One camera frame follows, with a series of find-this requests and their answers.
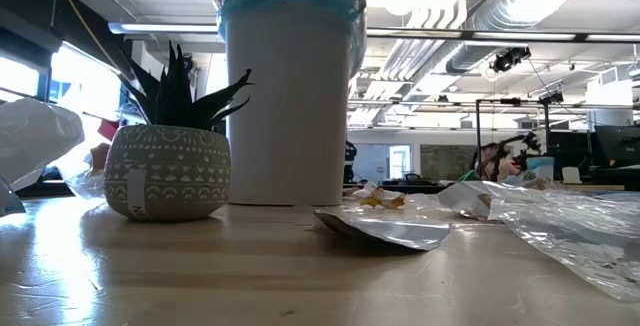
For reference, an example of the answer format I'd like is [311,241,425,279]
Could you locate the white plastic trash bin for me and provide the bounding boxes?
[225,8,354,207]

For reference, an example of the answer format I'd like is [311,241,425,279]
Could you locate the large white plastic bag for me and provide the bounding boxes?
[0,97,86,192]

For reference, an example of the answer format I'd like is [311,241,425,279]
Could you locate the clear printed plastic bag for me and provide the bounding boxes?
[487,180,640,303]

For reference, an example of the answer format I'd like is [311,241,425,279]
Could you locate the person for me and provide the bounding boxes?
[343,139,359,185]
[469,140,524,183]

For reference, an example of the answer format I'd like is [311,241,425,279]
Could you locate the crumpled tan clear wrapper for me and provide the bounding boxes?
[349,181,407,211]

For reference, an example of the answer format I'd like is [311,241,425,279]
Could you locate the succulent in grey patterned pot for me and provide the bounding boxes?
[103,40,255,223]

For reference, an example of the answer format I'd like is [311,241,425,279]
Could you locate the clear plastic film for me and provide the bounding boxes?
[57,140,109,200]

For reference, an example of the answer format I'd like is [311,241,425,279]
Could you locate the black computer monitor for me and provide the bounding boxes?
[592,124,640,170]

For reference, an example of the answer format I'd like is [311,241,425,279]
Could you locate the black ceiling rig camera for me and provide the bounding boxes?
[489,45,533,74]

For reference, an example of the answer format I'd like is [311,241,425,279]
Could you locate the yellow hanging cable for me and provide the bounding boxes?
[48,0,122,75]

